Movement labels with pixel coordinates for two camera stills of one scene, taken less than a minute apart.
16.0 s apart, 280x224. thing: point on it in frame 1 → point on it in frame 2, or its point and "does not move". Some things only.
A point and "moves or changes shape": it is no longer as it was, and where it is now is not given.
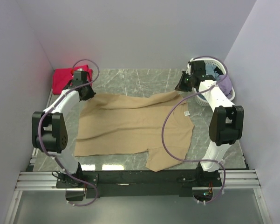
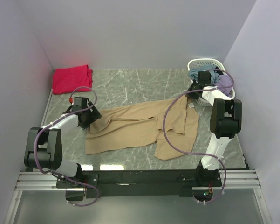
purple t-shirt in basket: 225,86 does not move
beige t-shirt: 111,123 moves or changes shape
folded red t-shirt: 61,77 does not move
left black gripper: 91,94 → 94,115
